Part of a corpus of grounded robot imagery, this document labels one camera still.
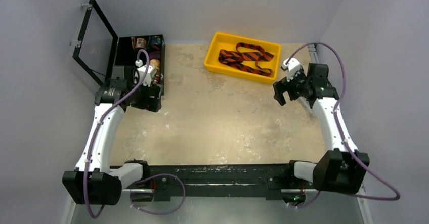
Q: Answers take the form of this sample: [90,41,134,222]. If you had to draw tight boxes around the orange navy striped tie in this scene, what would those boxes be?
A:
[218,42,274,77]

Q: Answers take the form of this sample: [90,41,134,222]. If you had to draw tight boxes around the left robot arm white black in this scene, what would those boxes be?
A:
[62,65,163,205]

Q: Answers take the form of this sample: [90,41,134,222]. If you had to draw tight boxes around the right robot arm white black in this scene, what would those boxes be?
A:
[273,59,370,194]

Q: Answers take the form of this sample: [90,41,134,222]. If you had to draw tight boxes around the rolled tie beige patterned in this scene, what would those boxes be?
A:
[150,59,160,77]

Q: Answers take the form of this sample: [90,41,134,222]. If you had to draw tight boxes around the rolled tie red navy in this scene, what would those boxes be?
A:
[149,50,161,60]

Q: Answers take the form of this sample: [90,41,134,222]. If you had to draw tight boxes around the black tie storage box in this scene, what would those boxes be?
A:
[100,35,165,105]

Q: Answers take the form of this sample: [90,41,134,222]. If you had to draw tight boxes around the rolled tie orange floral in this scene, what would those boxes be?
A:
[131,37,147,51]

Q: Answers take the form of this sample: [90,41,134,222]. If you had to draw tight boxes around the rolled tie dark blue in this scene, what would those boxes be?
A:
[147,35,163,51]

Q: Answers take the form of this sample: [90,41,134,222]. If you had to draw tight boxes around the black framed box lid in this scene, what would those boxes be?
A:
[71,0,118,86]

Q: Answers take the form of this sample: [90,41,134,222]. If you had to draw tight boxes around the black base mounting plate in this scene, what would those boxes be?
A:
[124,163,316,203]

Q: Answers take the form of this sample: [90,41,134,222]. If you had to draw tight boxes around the yellow plastic tray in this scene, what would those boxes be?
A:
[204,32,281,84]

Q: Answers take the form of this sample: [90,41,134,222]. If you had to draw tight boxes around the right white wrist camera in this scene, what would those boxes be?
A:
[281,57,303,81]

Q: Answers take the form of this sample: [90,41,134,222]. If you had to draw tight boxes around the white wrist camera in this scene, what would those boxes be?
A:
[135,60,156,86]
[281,57,303,81]

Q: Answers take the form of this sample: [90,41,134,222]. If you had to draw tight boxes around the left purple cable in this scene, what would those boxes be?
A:
[83,49,186,219]

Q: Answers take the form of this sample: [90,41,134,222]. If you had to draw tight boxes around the purple cable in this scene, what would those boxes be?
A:
[284,42,401,210]
[83,49,186,219]

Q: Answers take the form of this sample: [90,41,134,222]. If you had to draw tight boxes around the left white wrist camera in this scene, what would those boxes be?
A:
[135,60,156,86]

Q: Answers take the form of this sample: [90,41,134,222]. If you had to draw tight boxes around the aluminium rail frame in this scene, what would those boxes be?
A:
[62,43,374,224]

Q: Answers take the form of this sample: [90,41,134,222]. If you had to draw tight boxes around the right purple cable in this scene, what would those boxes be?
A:
[284,42,401,210]

